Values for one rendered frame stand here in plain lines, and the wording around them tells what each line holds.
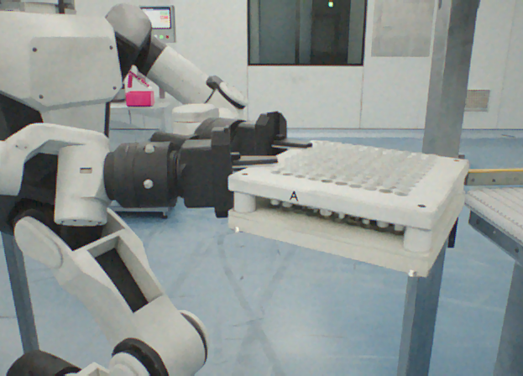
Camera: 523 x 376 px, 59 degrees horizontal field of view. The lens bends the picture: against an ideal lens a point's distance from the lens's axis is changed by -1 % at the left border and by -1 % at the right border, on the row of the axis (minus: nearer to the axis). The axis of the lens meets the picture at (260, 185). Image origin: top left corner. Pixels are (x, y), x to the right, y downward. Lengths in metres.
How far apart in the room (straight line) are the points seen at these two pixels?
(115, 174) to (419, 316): 0.86
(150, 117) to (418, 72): 3.80
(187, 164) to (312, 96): 5.20
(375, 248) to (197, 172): 0.24
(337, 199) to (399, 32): 5.40
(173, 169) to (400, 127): 5.50
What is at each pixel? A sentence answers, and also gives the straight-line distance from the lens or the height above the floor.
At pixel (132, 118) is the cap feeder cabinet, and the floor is 0.69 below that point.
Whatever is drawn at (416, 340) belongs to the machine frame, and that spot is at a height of 0.46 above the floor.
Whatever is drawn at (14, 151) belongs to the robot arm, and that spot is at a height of 1.04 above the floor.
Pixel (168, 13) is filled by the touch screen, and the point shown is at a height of 1.33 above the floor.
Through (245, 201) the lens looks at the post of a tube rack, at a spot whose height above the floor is 0.98.
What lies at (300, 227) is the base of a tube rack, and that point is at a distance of 0.54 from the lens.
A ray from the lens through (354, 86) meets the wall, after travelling 5.82.
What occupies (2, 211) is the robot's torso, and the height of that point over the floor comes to 0.82.
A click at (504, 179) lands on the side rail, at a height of 0.88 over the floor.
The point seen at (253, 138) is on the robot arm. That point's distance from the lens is 0.73.
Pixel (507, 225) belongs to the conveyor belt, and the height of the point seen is 0.84.
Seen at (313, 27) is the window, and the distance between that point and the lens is 5.73.
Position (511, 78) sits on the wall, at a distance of 6.43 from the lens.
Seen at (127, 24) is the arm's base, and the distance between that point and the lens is 1.09.
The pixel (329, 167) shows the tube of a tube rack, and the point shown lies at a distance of 0.58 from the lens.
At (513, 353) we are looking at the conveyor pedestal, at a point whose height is 0.48.
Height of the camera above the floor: 1.17
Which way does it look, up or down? 18 degrees down
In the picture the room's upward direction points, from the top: straight up
